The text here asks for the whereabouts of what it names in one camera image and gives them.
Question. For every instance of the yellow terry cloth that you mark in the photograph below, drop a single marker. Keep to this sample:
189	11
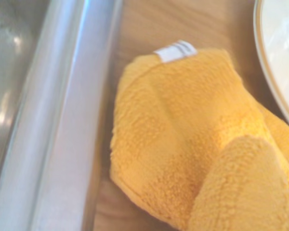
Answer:
173	134

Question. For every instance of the white plate with tan rim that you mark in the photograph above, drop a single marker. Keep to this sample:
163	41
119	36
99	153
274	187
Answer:
284	48

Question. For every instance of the stainless steel double sink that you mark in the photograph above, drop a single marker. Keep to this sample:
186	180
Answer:
50	120

